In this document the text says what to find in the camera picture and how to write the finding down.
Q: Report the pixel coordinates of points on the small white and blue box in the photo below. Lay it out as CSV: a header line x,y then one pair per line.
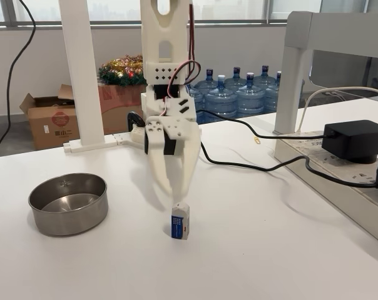
x,y
179,222

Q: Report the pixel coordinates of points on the red cardboard box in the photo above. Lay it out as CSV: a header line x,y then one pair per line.
x,y
114,106

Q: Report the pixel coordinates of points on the open cardboard box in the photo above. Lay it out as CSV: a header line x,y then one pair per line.
x,y
51,128

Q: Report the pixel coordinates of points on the round metal bowl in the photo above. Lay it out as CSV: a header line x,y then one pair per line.
x,y
70,215

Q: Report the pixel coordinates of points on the blue water jug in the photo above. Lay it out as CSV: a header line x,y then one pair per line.
x,y
273,97
251,100
207,84
236,81
196,100
265,80
221,101

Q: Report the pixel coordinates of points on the black clamp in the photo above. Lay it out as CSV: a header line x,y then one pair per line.
x,y
133,117

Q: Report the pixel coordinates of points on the yellow paper clip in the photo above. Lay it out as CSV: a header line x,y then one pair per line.
x,y
256,140

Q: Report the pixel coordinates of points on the tinsel christmas wreath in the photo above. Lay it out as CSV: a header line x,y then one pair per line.
x,y
123,70

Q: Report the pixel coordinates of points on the white power strip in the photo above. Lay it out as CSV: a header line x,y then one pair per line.
x,y
333,168

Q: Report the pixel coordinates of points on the white desk shelf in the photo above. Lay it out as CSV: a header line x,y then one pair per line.
x,y
297,31

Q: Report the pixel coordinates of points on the black power adapter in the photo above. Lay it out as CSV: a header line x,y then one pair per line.
x,y
351,140

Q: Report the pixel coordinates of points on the white square post stand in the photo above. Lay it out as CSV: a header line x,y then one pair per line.
x,y
79,78

